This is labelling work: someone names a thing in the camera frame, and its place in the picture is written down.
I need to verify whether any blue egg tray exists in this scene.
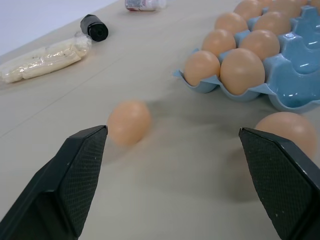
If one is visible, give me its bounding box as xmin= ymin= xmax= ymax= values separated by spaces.
xmin=174 ymin=4 xmax=320 ymax=111

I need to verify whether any white clear plastic packet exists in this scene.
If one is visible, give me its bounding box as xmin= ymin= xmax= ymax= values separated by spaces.
xmin=0 ymin=31 xmax=94 ymax=84

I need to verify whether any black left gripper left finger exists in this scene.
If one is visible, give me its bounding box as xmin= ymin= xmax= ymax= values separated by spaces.
xmin=0 ymin=124 xmax=109 ymax=240

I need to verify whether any black cylindrical roll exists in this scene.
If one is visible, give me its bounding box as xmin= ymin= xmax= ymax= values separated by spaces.
xmin=80 ymin=14 xmax=110 ymax=42

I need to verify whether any small red-white labelled bottle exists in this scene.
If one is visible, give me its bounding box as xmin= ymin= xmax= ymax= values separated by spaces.
xmin=124 ymin=0 xmax=168 ymax=12

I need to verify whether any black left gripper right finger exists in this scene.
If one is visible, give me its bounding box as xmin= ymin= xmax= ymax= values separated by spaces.
xmin=238 ymin=127 xmax=320 ymax=240

